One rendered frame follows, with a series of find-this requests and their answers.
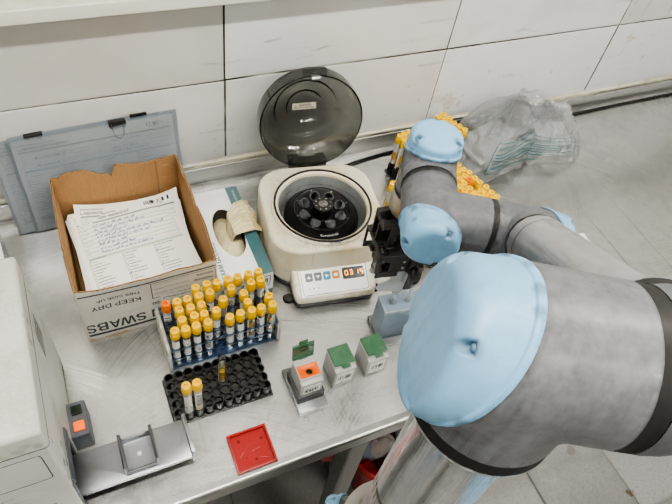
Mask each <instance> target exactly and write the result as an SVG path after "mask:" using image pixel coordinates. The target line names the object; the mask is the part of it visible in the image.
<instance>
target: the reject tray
mask: <svg viewBox="0 0 672 504"><path fill-rule="evenodd" d="M226 440H227V443H228V446H229V449H230V452H231V455H232V458H233V461H234V464H235V467H236V470H237V473H238V476H240V475H243V474H245V473H248V472H251V471H253V470H256V469H259V468H261V467H264V466H267V465H270V464H272V463H275V462H278V458H277V455H276V452H275V450H274V447H273V444H272V441H271V439H270V436H269V433H268V431H267V428H266V425H265V423H263V424H260V425H257V426H254V427H251V428H248V429H246V430H243V431H240V432H237V433H234V434H231V435H228V436H226Z"/></svg>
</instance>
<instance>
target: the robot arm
mask: <svg viewBox="0 0 672 504"><path fill-rule="evenodd" d="M463 146H464V138H463V135H462V133H461V132H460V131H459V130H458V129H457V128H456V127H455V126H454V125H452V124H451V123H448V122H446V121H443V120H438V119H425V120H421V121H419V122H417V123H416V124H415V125H414V126H413V127H412V129H411V131H410V134H409V136H408V139H407V141H406V142H405V144H404V147H405V149H404V152H403V156H402V159H401V163H400V166H399V170H398V173H397V177H396V181H395V184H394V187H393V190H392V194H391V197H390V201H389V206H384V207H377V210H376V214H375V218H374V222H373V224H369V225H367V228H366V232H365V236H364V240H363V244H362V246H368V247H369V248H370V251H371V252H372V255H371V256H372V263H371V267H370V269H369V271H370V273H372V274H375V276H374V278H382V277H390V279H388V280H386V281H384V282H382V283H380V284H378V285H377V287H376V290H377V291H392V294H394V295H396V294H401V293H403V292H406V291H407V290H409V289H411V288H413V287H414V286H416V285H417V284H418V283H419V281H420V279H421V275H422V271H423V270H424V268H423V266H424V264H428V265H431V264H432V263H437V262H438V264H437V265H436V266H435V267H434V268H433V269H432V270H431V271H430V272H429V273H428V275H427V276H426V278H425V279H424V281H423V282H422V284H421V285H420V287H419V289H418V291H417V293H416V295H415V297H414V300H413V302H412V304H411V307H410V309H409V319H408V322H407V324H405V325H404V328H403V332H402V337H401V341H400V347H399V353H398V364H397V382H398V390H399V394H400V397H401V400H402V402H403V404H404V406H405V408H406V409H407V410H408V411H410V412H411V413H410V415H409V417H408V419H407V420H406V422H405V424H404V426H403V428H402V429H401V431H400V433H399V435H398V437H397V439H396V440H395V442H394V444H393V446H392V448H391V449H390V451H389V453H388V455H387V457H386V459H385V460H384V462H383V464H382V466H381V467H380V469H379V471H378V473H377V475H376V477H375V479H374V480H371V481H369V482H366V483H364V484H362V485H361V486H359V487H358V488H357V489H355V490H354V491H353V492H352V493H351V495H350V496H348V495H347V494H344V493H340V494H339V495H338V494H331V495H329V496H327V498H326V500H325V504H474V503H475V502H476V501H477V500H478V499H479V498H480V496H481V495H482V494H483V493H484V492H485V491H486V490H487V489H488V487H489V486H490V485H491V484H492V483H493V482H494V481H495V480H496V478H508V477H513V476H517V475H521V474H524V473H527V472H528V471H530V470H532V469H534V468H535V467H536V466H537V465H539V464H540V463H541V462H542V461H543V460H544V459H545V458H546V457H547V456H548V455H549V454H550V453H551V452H552V451H553V450H554V449H555V448H556V447H557V446H558V445H562V444H570V445H576V446H582V447H588V448H594V449H600V450H606V451H612V452H618V453H625V454H631V455H637V456H652V457H662V456H671V455H672V279H669V278H665V277H657V276H650V277H646V276H644V275H643V274H641V273H639V272H638V271H636V270H635V269H633V268H631V267H630V266H628V265H627V264H625V263H624V262H622V261H620V260H619V259H617V258H616V257H614V256H612V255H611V254H609V253H608V252H606V251H605V250H603V249H601V248H600V247H598V246H597V245H595V244H593V243H592V242H590V241H589V240H587V239H585V238H584V237H582V236H581V235H579V234H578V233H576V231H575V226H574V225H573V220H572V219H571V217H569V216H568V215H567V214H564V213H560V212H556V211H554V210H552V209H550V208H546V207H539V208H538V207H533V206H528V205H523V204H518V203H513V202H508V201H503V200H497V199H492V198H487V197H482V196H477V195H472V194H467V193H461V192H458V185H457V173H456V170H457V164H458V161H459V160H460V159H461V157H462V150H463ZM368 232H369V233H370V235H371V238H372V240H366V239H367V236H368Z"/></svg>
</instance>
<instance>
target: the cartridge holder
mask: <svg viewBox="0 0 672 504"><path fill-rule="evenodd" d="M291 369H292V367H290V368H286V369H283V370H282V376H283V378H284V381H285V383H286V385H287V388H288V390H289V393H290V395H291V397H292V400H293V402H294V405H295V407H296V409H297V412H298V414H299V417H300V416H303V415H306V414H309V413H312V412H314V411H317V410H320V409H323V408H326V407H328V402H327V399H326V397H325V395H324V391H325V389H324V387H323V385H322V388H321V389H320V390H317V391H314V392H311V393H308V394H305V395H302V396H300V395H299V393H298V390H297V388H296V385H295V383H294V381H293V378H292V376H291Z"/></svg>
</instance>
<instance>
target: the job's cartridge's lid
mask: <svg viewBox="0 0 672 504"><path fill-rule="evenodd" d="M314 343H315V341H314V340H312V341H309V342H308V339H306V340H303V341H299V345H296V346H293V348H292V361H296V360H302V359H305V358H307V357H308V356H312V355H313V354H314Z"/></svg>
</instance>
